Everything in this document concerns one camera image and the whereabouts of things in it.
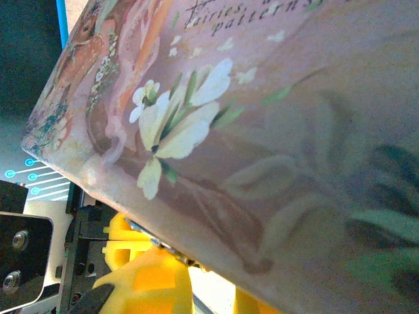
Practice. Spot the silver metal box hasp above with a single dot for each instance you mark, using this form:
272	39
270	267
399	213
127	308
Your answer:
160	243

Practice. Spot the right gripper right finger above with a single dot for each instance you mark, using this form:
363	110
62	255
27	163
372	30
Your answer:
252	304

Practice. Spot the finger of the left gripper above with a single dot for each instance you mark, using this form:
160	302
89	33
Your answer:
127	230
131	250

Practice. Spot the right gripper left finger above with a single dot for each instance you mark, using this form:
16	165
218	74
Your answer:
157	294

